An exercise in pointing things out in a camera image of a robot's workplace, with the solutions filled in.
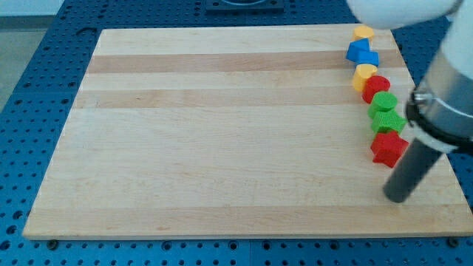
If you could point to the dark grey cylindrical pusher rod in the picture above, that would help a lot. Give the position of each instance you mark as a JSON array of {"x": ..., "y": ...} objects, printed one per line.
[{"x": 409, "y": 171}]

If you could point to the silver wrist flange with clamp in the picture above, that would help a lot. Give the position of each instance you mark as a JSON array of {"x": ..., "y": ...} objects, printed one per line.
[{"x": 439, "y": 108}]

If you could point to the yellow heart block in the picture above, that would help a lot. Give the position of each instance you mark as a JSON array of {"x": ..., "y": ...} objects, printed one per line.
[{"x": 362, "y": 73}]

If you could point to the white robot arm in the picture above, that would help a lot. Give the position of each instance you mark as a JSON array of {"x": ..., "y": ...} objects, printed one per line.
[{"x": 394, "y": 14}]

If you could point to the red star block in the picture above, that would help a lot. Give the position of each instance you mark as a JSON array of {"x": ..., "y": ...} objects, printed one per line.
[{"x": 387, "y": 148}]

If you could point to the green cylinder block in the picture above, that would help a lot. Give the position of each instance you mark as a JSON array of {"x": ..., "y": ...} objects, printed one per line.
[{"x": 382, "y": 102}]

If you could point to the red cylinder block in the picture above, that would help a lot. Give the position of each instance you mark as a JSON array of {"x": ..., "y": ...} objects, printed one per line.
[{"x": 373, "y": 85}]

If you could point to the blue cube block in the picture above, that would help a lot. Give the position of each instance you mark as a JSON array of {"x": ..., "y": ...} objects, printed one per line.
[{"x": 367, "y": 57}]

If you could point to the blue triangle block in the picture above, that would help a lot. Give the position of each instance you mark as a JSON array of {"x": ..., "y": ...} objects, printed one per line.
[{"x": 355, "y": 47}]

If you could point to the yellow cylinder block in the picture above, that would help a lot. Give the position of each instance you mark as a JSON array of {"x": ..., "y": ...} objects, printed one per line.
[{"x": 362, "y": 32}]

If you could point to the wooden board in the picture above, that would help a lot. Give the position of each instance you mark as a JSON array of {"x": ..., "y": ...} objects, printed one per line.
[{"x": 226, "y": 133}]

